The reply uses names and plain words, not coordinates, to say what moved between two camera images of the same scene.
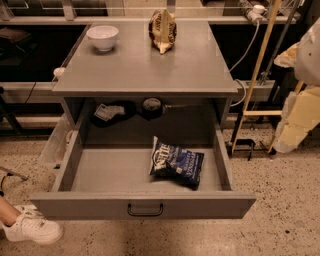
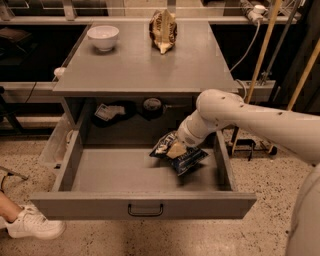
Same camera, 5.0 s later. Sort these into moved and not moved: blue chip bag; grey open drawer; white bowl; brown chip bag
Moved: blue chip bag
Not moved: white bowl; grey open drawer; brown chip bag
